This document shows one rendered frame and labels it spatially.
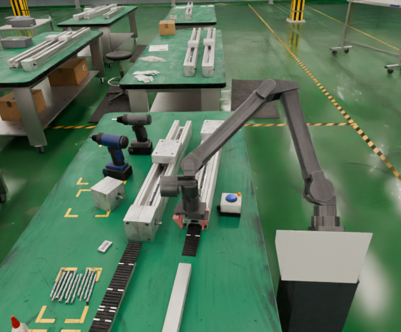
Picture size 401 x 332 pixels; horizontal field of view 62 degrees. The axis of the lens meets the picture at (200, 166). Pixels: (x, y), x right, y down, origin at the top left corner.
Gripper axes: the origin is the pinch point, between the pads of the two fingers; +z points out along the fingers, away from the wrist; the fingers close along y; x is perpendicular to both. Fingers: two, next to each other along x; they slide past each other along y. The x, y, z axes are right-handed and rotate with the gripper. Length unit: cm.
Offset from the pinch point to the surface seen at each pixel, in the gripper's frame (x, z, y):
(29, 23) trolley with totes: -406, -11, 304
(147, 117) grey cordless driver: -59, -16, 31
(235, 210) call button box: -12.3, 1.2, -15.2
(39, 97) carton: -244, 44, 214
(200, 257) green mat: 9.7, 4.8, -4.1
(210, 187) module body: -19.9, -3.8, -4.7
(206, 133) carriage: -61, -8, 2
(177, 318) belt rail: 35.2, 1.7, -1.0
